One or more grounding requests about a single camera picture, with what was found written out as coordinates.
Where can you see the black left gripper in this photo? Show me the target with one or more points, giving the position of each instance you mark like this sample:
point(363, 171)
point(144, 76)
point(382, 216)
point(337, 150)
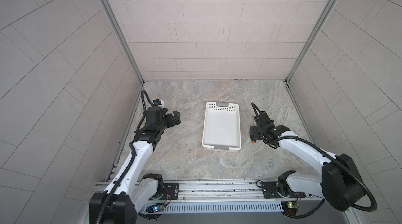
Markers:
point(177, 119)

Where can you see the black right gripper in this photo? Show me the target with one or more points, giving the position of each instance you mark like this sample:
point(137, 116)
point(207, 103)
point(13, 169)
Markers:
point(253, 131)

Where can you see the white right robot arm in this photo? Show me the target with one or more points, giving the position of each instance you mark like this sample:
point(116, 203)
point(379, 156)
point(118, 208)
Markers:
point(339, 182)

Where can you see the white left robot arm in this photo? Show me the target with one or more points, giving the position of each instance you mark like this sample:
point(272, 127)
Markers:
point(126, 195)

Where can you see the white perforated plastic bin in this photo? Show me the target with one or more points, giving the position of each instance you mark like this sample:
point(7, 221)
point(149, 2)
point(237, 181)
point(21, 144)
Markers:
point(222, 130)

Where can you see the right green circuit board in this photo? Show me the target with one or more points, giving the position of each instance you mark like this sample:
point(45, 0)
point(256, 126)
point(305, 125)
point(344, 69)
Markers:
point(290, 208)

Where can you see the green circuit board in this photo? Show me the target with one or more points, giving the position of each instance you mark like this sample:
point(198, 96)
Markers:
point(290, 208)
point(155, 208)

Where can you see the left green circuit board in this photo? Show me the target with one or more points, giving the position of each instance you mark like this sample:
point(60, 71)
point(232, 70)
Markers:
point(155, 208)

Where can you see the right aluminium corner profile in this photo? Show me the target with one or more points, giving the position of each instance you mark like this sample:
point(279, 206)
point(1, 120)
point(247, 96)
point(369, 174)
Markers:
point(312, 37)

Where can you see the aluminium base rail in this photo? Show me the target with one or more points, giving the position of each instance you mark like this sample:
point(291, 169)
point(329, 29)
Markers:
point(221, 196)

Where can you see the aluminium corner wall profile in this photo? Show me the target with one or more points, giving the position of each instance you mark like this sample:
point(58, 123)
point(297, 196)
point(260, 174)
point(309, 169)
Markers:
point(120, 37)

